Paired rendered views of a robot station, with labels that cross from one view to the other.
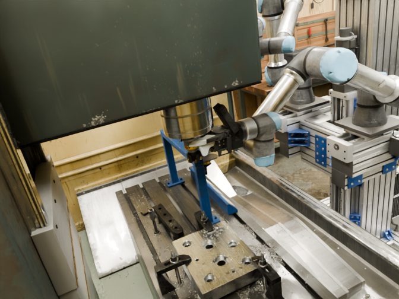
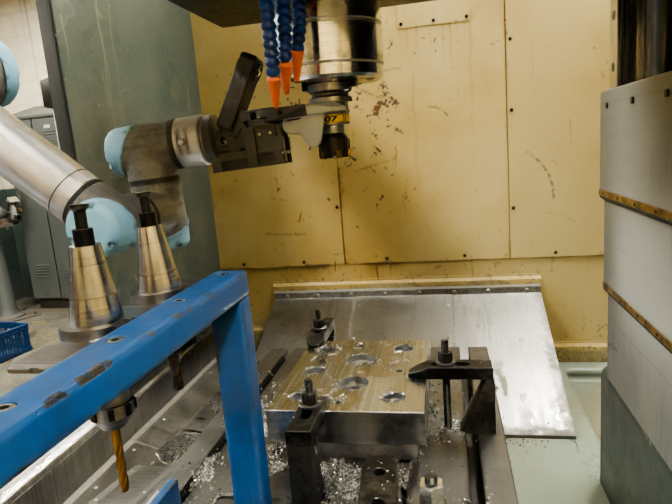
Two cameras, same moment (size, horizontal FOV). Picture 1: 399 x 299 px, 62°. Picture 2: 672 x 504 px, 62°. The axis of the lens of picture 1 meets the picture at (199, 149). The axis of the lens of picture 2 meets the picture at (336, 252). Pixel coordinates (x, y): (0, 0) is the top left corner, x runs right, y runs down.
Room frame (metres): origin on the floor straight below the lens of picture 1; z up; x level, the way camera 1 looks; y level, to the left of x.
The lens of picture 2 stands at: (1.69, 0.45, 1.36)
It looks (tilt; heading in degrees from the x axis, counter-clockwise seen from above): 11 degrees down; 212
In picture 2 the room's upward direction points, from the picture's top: 5 degrees counter-clockwise
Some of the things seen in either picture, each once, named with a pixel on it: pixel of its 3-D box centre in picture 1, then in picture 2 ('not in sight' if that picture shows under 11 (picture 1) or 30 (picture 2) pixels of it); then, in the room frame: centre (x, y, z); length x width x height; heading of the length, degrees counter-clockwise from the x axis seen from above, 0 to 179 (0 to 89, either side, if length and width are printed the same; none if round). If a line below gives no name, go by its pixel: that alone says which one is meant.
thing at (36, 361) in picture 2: not in sight; (58, 357); (1.45, 0.04, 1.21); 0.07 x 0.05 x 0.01; 110
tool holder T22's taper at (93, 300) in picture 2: not in sight; (91, 283); (1.40, 0.02, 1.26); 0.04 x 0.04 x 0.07
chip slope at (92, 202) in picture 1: (167, 212); not in sight; (1.58, 0.24, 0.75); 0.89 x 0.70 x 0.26; 110
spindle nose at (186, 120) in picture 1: (186, 111); (326, 39); (0.97, 0.02, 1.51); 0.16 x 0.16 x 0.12
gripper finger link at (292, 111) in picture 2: not in sight; (280, 115); (1.02, -0.03, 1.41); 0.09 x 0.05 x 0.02; 101
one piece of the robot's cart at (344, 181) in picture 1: (366, 168); not in sight; (1.47, -0.83, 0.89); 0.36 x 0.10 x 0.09; 109
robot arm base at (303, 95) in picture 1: (301, 92); not in sight; (1.91, -0.66, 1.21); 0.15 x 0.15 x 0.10
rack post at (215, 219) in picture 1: (203, 195); (243, 417); (1.22, 0.02, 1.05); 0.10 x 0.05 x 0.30; 110
